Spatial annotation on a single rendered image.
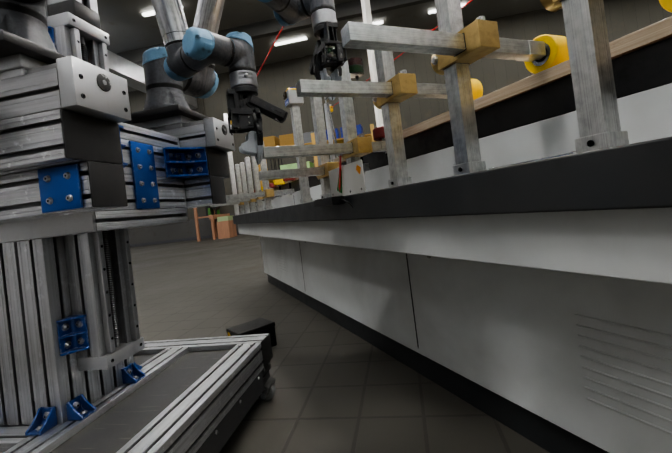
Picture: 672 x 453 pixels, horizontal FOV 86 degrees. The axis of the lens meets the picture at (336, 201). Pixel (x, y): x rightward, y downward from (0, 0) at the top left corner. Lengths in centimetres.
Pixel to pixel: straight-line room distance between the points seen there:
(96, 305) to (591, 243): 108
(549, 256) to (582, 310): 27
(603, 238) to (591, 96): 20
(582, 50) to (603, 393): 67
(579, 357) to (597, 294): 15
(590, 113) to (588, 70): 6
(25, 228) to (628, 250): 115
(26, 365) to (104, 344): 17
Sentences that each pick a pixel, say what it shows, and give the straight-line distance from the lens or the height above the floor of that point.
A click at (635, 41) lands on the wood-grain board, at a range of 84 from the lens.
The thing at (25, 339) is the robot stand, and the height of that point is 44.
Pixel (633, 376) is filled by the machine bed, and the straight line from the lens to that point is 94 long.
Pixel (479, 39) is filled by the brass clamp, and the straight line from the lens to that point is 75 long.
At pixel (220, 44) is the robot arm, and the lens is 106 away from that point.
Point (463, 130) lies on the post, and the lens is 77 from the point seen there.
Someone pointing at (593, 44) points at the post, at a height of 84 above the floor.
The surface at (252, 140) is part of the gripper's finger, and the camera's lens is 104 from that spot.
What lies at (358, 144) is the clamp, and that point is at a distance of 112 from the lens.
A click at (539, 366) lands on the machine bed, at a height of 23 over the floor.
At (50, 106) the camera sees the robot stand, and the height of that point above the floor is 91.
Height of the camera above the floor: 67
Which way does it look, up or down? 1 degrees up
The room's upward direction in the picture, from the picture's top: 7 degrees counter-clockwise
